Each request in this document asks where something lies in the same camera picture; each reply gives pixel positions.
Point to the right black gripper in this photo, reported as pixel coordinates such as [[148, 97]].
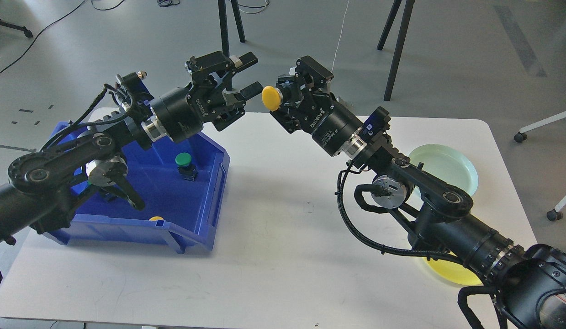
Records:
[[307, 105]]

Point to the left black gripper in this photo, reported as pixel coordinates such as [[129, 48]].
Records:
[[182, 112]]

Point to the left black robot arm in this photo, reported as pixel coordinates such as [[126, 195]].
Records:
[[45, 188]]

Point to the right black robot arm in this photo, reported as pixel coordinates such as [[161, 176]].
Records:
[[527, 287]]

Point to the green push button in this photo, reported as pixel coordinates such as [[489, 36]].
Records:
[[186, 168]]

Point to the light green plate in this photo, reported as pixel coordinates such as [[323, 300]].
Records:
[[448, 164]]

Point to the yellow plate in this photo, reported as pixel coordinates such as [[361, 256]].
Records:
[[453, 272]]

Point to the black tripod legs left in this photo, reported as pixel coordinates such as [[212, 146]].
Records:
[[224, 27]]

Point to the black tripod legs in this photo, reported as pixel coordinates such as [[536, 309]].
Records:
[[224, 27], [402, 32]]

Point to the blue plastic bin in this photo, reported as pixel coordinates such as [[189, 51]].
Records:
[[190, 208]]

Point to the black tripod legs right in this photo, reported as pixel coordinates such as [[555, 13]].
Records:
[[402, 32]]

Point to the black stand leg corner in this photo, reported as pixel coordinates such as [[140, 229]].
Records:
[[15, 27]]

